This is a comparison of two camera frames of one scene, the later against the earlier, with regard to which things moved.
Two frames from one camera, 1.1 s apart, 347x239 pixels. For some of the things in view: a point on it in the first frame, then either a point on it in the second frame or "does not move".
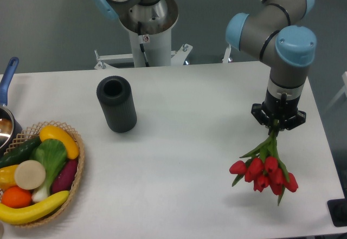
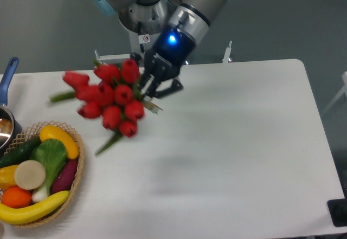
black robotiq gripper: x=280 y=103 → x=162 y=63
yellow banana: x=13 y=215 does not move
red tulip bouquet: x=264 y=169 → x=115 y=96
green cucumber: x=21 y=153 does not move
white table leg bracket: x=227 y=54 does not move
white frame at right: x=344 y=90 does not move
